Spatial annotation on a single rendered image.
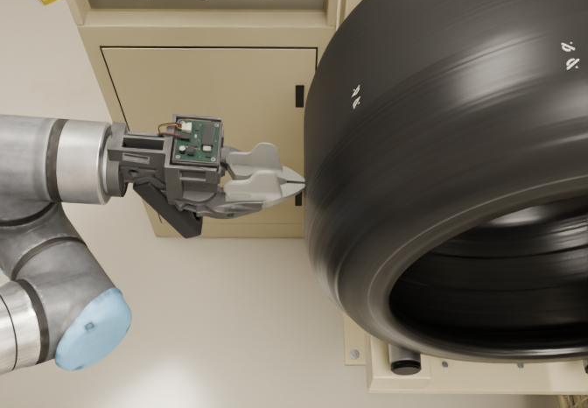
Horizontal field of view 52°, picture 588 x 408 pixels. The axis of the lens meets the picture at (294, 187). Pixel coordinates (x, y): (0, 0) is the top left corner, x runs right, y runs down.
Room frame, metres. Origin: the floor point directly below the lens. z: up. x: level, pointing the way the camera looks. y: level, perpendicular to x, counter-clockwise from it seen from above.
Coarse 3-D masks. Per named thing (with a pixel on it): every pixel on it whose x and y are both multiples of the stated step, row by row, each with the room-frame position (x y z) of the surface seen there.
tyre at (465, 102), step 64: (384, 0) 0.49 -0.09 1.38; (448, 0) 0.44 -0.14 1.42; (512, 0) 0.41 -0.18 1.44; (576, 0) 0.39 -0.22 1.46; (320, 64) 0.50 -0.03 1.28; (384, 64) 0.41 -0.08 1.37; (448, 64) 0.37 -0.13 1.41; (512, 64) 0.34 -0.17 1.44; (320, 128) 0.41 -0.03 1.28; (384, 128) 0.34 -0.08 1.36; (448, 128) 0.31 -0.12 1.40; (512, 128) 0.30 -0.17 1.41; (576, 128) 0.29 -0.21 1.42; (320, 192) 0.34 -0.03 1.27; (384, 192) 0.30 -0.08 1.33; (448, 192) 0.28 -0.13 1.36; (512, 192) 0.27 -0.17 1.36; (576, 192) 0.27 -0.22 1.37; (320, 256) 0.30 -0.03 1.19; (384, 256) 0.27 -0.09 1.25; (448, 256) 0.45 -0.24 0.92; (512, 256) 0.45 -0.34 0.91; (576, 256) 0.44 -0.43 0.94; (384, 320) 0.27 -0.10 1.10; (448, 320) 0.34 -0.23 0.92; (512, 320) 0.35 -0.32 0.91; (576, 320) 0.34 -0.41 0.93
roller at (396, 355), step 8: (392, 352) 0.30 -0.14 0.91; (400, 352) 0.29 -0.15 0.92; (408, 352) 0.29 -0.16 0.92; (392, 360) 0.29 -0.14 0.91; (400, 360) 0.28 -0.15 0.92; (408, 360) 0.28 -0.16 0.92; (416, 360) 0.28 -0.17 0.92; (392, 368) 0.28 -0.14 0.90; (400, 368) 0.27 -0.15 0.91; (408, 368) 0.27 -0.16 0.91; (416, 368) 0.27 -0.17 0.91
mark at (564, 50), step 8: (560, 40) 0.35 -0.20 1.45; (568, 40) 0.35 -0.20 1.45; (576, 40) 0.35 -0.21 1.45; (584, 40) 0.34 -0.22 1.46; (560, 48) 0.34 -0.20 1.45; (568, 48) 0.34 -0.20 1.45; (576, 48) 0.34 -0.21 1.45; (584, 48) 0.34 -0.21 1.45; (560, 56) 0.33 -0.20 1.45; (568, 56) 0.33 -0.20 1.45; (576, 56) 0.33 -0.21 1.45; (584, 56) 0.33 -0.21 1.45; (560, 64) 0.33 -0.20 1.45; (568, 64) 0.33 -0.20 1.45; (576, 64) 0.33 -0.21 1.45; (584, 64) 0.32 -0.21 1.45; (560, 72) 0.32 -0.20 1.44; (568, 72) 0.32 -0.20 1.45; (576, 72) 0.32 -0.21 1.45
